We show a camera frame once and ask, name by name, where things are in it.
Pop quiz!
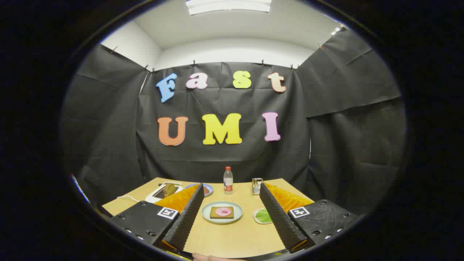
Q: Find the white toaster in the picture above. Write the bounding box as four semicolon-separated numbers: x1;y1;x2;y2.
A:
146;182;184;203

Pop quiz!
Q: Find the small white square dish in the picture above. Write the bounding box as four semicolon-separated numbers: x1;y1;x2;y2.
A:
253;208;273;224

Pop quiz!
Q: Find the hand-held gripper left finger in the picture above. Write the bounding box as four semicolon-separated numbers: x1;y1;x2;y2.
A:
109;182;206;253

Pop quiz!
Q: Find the clear bottle with red cap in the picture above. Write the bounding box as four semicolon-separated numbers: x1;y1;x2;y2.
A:
223;166;233;195

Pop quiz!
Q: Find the green lettuce leaf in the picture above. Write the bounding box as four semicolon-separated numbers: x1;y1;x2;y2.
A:
255;209;273;224

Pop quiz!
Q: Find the ceiling light panel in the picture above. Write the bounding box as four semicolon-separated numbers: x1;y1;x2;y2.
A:
186;0;272;15

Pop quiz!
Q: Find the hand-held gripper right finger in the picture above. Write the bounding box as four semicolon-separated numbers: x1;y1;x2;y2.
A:
259;182;358;254

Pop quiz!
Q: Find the black backdrop cloth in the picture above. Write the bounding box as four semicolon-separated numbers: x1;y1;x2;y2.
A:
62;27;406;218

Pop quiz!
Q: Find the square bread slice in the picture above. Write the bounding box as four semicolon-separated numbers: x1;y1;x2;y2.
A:
210;206;235;219

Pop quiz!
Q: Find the blue plate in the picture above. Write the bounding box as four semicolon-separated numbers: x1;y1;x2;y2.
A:
185;183;214;197

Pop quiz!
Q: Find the pale green plate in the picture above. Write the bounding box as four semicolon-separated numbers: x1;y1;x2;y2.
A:
201;201;243;224

